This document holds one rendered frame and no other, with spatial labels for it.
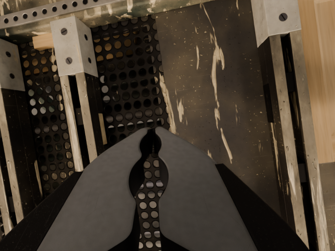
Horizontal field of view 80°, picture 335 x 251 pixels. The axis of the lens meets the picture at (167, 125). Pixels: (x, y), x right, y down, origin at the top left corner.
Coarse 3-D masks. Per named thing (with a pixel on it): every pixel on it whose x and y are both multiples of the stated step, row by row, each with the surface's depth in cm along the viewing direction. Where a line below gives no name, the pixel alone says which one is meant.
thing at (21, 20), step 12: (72, 0) 46; (84, 0) 46; (96, 0) 45; (108, 0) 45; (120, 0) 45; (24, 12) 47; (36, 12) 47; (48, 12) 47; (60, 12) 46; (72, 12) 46; (0, 24) 48; (12, 24) 48
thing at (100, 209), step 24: (120, 144) 10; (144, 144) 11; (96, 168) 9; (120, 168) 9; (72, 192) 8; (96, 192) 7; (120, 192) 7; (72, 216) 7; (96, 216) 7; (120, 216) 7; (48, 240) 6; (72, 240) 6; (96, 240) 6; (120, 240) 6
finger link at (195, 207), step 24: (168, 144) 10; (192, 144) 10; (168, 168) 8; (192, 168) 8; (216, 168) 8; (168, 192) 7; (192, 192) 7; (216, 192) 7; (168, 216) 6; (192, 216) 6; (216, 216) 6; (240, 216) 6; (168, 240) 6; (192, 240) 6; (216, 240) 6; (240, 240) 6
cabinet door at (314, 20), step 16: (304, 0) 43; (320, 0) 43; (304, 16) 43; (320, 16) 43; (304, 32) 44; (320, 32) 43; (304, 48) 44; (320, 48) 43; (320, 64) 44; (320, 80) 44; (320, 96) 44; (320, 112) 44; (320, 128) 44; (320, 144) 44; (320, 160) 44
